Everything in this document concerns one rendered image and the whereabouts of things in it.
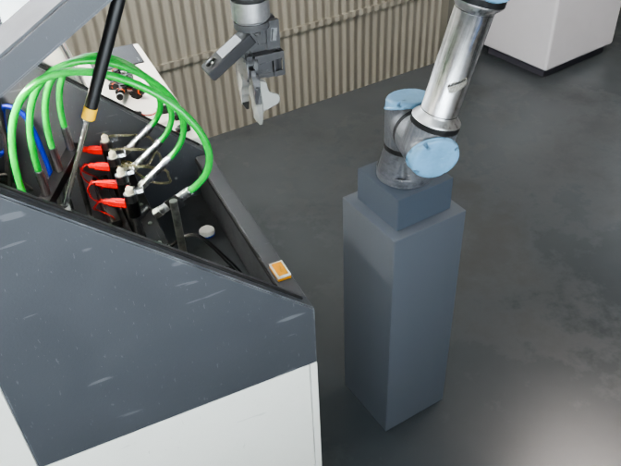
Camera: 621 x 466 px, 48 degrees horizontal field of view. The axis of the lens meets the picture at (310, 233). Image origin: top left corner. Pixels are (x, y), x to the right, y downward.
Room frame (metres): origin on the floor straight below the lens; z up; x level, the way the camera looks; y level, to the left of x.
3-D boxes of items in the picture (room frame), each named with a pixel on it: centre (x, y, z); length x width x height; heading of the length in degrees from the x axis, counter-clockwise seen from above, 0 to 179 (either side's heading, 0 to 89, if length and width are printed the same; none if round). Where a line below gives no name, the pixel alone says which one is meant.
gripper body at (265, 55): (1.35, 0.09, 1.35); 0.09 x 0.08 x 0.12; 113
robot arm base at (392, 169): (1.54, -0.26, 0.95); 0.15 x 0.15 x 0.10
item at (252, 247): (1.32, 0.16, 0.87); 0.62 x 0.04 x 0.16; 23
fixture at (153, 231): (1.33, 0.42, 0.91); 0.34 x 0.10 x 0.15; 23
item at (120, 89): (1.96, 0.53, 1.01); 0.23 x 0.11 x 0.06; 23
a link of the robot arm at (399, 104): (1.54, -0.26, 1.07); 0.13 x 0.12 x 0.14; 10
